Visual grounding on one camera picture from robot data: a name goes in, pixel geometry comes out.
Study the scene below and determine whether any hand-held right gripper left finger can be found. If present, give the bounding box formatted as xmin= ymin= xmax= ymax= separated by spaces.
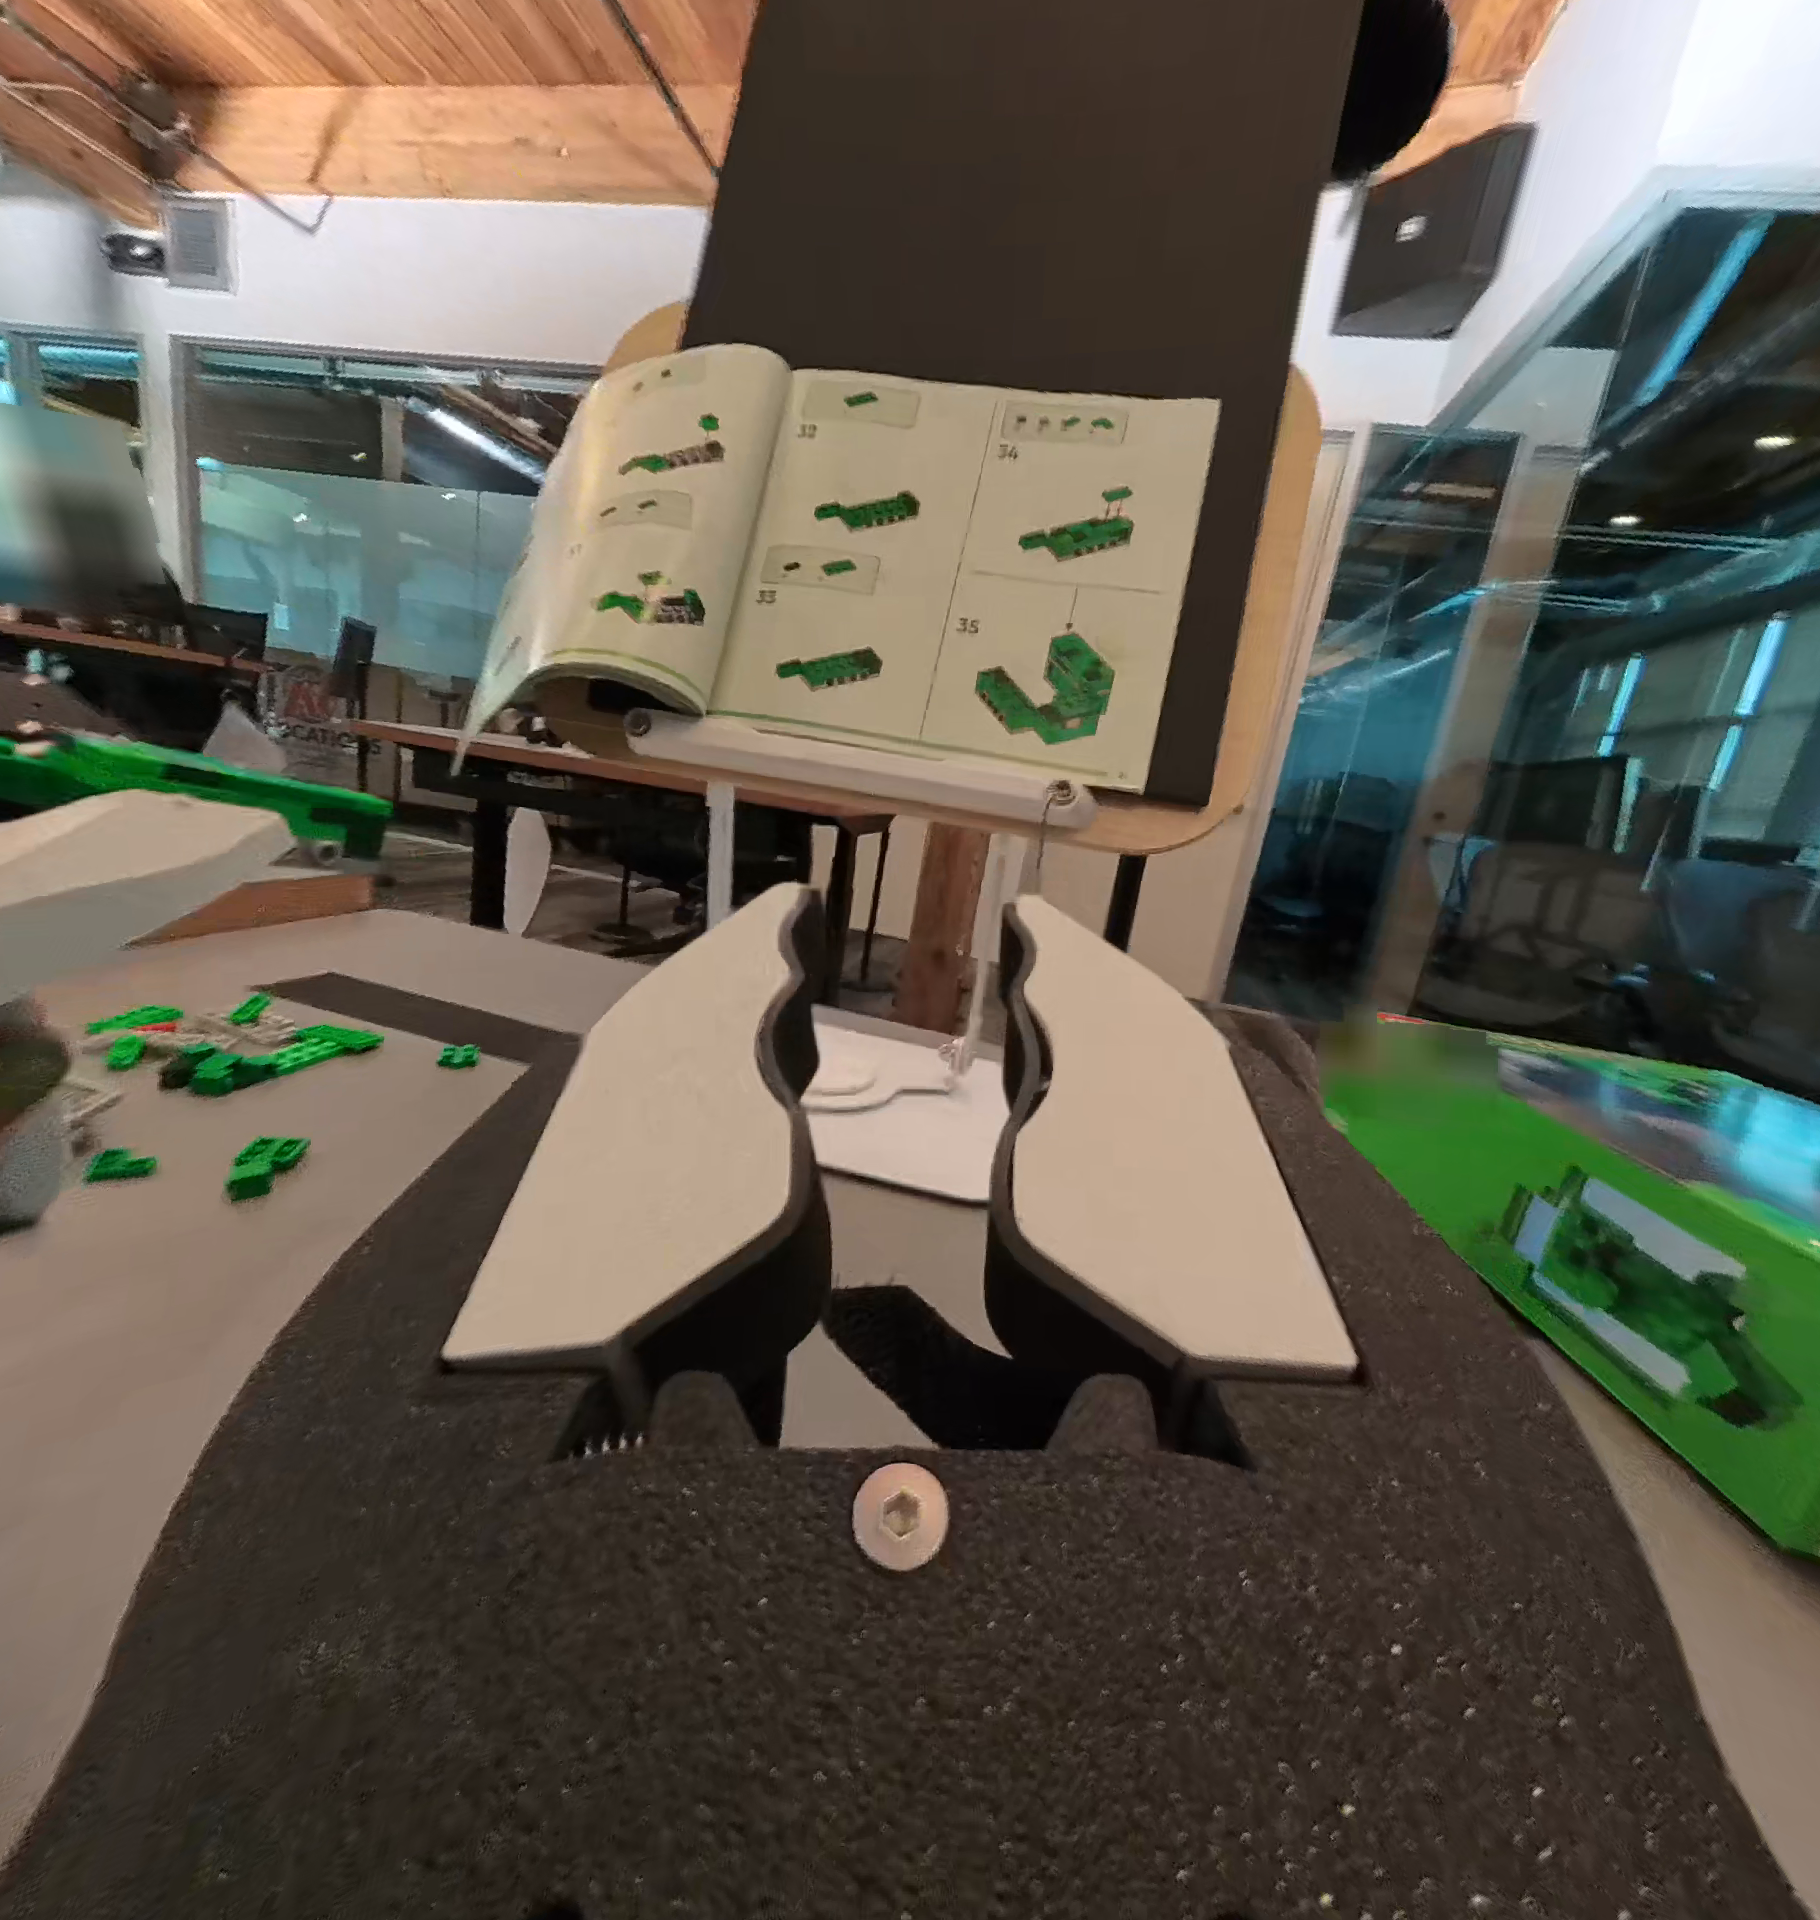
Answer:
xmin=443 ymin=886 xmax=826 ymax=1377

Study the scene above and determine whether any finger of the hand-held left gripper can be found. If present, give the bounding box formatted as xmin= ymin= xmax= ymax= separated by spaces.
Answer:
xmin=0 ymin=788 xmax=301 ymax=1018

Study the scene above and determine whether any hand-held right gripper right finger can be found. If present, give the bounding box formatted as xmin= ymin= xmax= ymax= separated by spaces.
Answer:
xmin=992 ymin=893 xmax=1361 ymax=1380

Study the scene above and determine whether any green toy brick assembly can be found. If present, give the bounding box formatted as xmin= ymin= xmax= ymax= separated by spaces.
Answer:
xmin=0 ymin=723 xmax=392 ymax=872

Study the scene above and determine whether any background work desk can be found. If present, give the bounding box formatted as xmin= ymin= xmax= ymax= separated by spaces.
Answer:
xmin=0 ymin=595 xmax=273 ymax=738

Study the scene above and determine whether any long wooden background desk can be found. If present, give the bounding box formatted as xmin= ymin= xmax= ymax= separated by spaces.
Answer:
xmin=354 ymin=720 xmax=896 ymax=934

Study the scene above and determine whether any grey desk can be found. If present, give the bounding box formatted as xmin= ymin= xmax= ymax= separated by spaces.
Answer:
xmin=0 ymin=900 xmax=1820 ymax=1920

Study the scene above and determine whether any person's left hand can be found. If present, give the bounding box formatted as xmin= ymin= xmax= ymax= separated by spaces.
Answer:
xmin=0 ymin=1002 xmax=80 ymax=1143

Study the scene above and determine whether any wood-edged neighbouring table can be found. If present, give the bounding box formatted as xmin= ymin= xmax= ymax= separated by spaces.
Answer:
xmin=126 ymin=866 xmax=386 ymax=950

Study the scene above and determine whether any pile of loose toy bricks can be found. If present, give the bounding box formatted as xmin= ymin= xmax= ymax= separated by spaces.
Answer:
xmin=73 ymin=989 xmax=488 ymax=1206

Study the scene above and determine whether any printed cardboard box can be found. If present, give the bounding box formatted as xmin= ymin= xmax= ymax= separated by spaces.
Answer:
xmin=254 ymin=663 xmax=400 ymax=793

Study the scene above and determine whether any black office chair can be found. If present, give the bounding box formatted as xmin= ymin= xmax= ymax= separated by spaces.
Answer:
xmin=585 ymin=793 xmax=721 ymax=956

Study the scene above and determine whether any green toy set box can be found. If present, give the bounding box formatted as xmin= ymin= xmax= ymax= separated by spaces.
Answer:
xmin=1314 ymin=1009 xmax=1820 ymax=1575

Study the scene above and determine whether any open building instruction booklet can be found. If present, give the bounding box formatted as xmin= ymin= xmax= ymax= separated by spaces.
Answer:
xmin=460 ymin=340 xmax=1228 ymax=793

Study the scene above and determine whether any black board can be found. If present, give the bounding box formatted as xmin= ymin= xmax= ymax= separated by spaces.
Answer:
xmin=686 ymin=0 xmax=1370 ymax=807

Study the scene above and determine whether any black round object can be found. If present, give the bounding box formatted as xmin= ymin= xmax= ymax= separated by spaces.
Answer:
xmin=1327 ymin=0 xmax=1457 ymax=186

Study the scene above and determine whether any wooden post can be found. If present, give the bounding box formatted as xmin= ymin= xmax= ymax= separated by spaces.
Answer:
xmin=896 ymin=820 xmax=992 ymax=1036

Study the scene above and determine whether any grey wall vent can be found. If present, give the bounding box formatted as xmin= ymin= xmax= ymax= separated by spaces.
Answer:
xmin=160 ymin=198 xmax=236 ymax=298

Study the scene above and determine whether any black wall speaker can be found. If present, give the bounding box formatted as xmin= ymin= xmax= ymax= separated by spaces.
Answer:
xmin=1327 ymin=122 xmax=1541 ymax=340

